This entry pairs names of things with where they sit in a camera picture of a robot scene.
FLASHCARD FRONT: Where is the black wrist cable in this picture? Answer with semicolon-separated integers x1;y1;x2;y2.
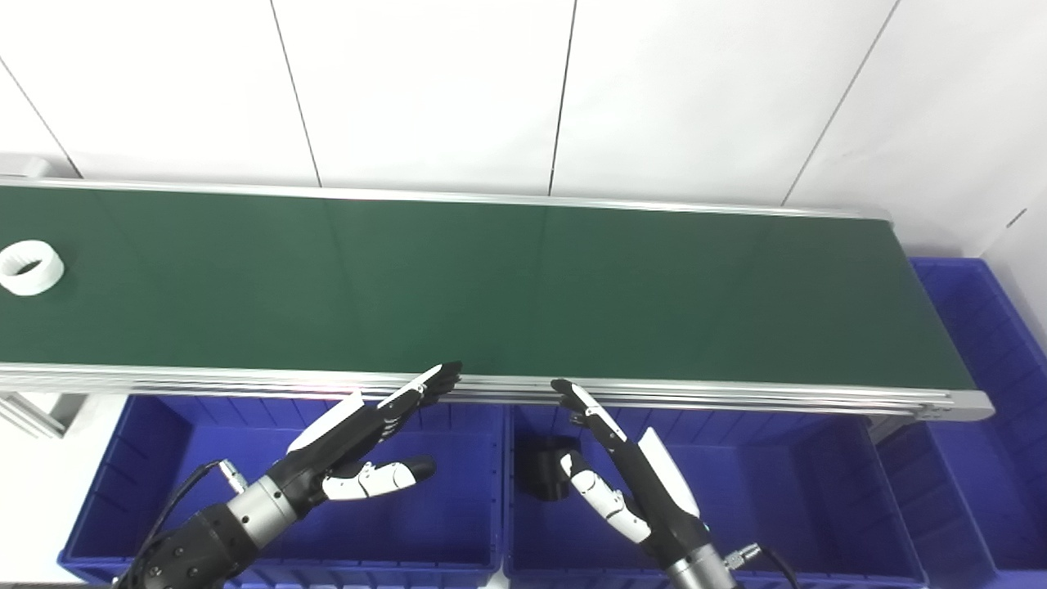
723;544;801;589
121;460;246;587

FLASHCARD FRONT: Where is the black plastic part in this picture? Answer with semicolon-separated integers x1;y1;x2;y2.
515;436;583;501

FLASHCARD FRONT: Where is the white plastic ring part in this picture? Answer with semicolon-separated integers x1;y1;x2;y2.
0;240;65;296

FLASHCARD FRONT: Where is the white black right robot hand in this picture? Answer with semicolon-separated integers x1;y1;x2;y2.
550;377;713;566

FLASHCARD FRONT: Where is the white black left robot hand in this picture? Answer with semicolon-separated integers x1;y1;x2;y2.
268;361;464;515

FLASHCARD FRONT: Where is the blue plastic bin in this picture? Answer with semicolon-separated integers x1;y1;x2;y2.
501;404;930;589
57;395;505;587
874;258;1047;589

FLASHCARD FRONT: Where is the aluminium conveyor leg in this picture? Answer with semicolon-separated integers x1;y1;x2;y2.
0;391;88;439

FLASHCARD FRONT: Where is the green conveyor belt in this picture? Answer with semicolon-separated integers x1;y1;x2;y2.
0;187;978;392
0;175;995;423

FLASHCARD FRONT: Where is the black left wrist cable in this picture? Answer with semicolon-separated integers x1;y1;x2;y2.
121;460;246;587

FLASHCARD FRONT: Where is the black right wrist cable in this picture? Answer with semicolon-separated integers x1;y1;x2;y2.
723;544;801;589

